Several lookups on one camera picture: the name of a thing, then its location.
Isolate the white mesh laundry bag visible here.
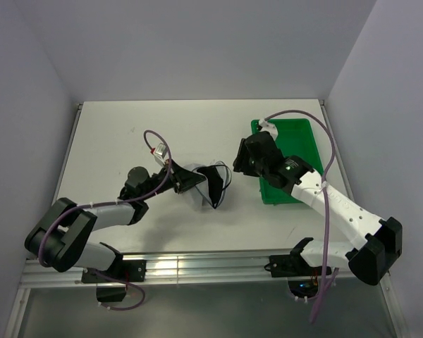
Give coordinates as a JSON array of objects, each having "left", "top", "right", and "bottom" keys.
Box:
[{"left": 182, "top": 161, "right": 232, "bottom": 211}]

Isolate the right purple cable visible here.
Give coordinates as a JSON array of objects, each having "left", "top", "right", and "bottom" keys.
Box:
[{"left": 264, "top": 110, "right": 341, "bottom": 325}]

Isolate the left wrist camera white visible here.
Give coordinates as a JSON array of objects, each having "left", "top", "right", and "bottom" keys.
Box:
[{"left": 151, "top": 143, "right": 168, "bottom": 166}]

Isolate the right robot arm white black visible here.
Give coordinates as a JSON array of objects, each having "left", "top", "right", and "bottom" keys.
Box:
[{"left": 233, "top": 132, "right": 403, "bottom": 285}]

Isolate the purple cable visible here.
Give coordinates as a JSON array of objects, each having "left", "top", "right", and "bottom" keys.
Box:
[
  {"left": 264, "top": 110, "right": 341, "bottom": 325},
  {"left": 37, "top": 130, "right": 173, "bottom": 313}
]

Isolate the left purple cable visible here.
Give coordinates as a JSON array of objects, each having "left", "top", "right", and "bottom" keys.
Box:
[{"left": 37, "top": 130, "right": 173, "bottom": 313}]

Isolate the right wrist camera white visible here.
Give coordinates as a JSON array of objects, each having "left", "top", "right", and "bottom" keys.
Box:
[{"left": 257, "top": 119, "right": 278, "bottom": 140}]

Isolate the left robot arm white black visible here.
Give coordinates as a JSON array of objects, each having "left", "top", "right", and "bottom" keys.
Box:
[{"left": 24, "top": 163, "right": 206, "bottom": 281}]

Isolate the green plastic tray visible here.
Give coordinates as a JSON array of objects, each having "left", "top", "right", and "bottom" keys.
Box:
[{"left": 259, "top": 118, "right": 324, "bottom": 205}]

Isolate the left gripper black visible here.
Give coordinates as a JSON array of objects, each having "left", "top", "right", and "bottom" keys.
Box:
[{"left": 140, "top": 159, "right": 206, "bottom": 201}]

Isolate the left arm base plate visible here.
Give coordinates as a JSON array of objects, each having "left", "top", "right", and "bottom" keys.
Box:
[{"left": 81, "top": 259, "right": 147, "bottom": 284}]

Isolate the aluminium mounting rail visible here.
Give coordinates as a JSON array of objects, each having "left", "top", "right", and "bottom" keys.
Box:
[{"left": 19, "top": 246, "right": 391, "bottom": 288}]

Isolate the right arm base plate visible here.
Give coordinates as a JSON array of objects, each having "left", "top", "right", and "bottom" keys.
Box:
[{"left": 264, "top": 253, "right": 322, "bottom": 278}]

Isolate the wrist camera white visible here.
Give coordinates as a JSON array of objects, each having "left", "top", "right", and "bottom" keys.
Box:
[
  {"left": 151, "top": 143, "right": 168, "bottom": 166},
  {"left": 257, "top": 119, "right": 278, "bottom": 140}
]

